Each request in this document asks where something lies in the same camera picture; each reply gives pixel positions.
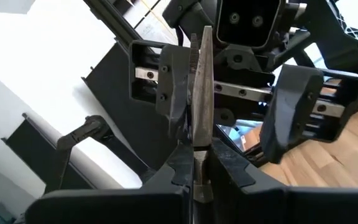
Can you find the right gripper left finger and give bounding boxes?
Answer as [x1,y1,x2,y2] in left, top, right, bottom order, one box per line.
[25,141,195,224]

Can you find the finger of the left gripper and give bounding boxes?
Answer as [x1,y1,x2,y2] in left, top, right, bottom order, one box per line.
[259,63,324,164]
[155,43,193,141]

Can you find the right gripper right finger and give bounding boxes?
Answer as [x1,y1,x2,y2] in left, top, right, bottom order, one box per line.
[209,138,358,224]

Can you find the black handled pliers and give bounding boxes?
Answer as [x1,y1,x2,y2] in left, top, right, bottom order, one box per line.
[187,26,216,224]

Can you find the black cabinet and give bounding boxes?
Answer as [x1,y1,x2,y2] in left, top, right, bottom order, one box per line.
[1,113,93,191]

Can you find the black aluminium table frame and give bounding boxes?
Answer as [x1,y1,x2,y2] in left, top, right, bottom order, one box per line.
[44,0,173,194]

